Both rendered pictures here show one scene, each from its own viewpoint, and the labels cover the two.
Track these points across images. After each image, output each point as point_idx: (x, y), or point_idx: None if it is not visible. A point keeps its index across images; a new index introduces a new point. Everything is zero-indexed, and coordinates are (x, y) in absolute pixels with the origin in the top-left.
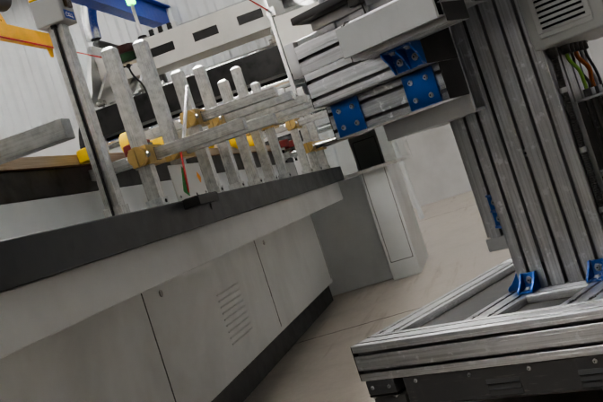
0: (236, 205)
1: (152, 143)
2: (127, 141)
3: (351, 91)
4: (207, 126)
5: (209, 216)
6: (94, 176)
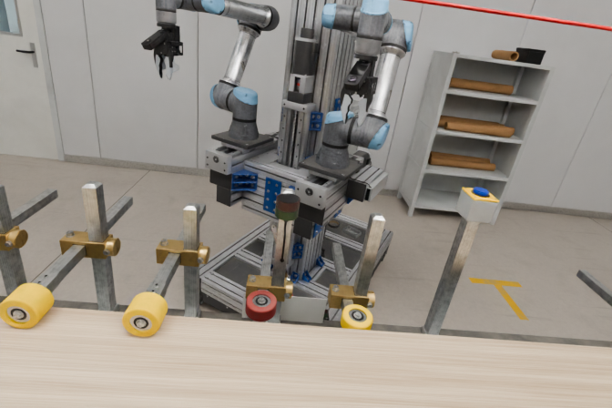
0: None
1: (43, 310)
2: (164, 312)
3: (334, 213)
4: (82, 257)
5: None
6: None
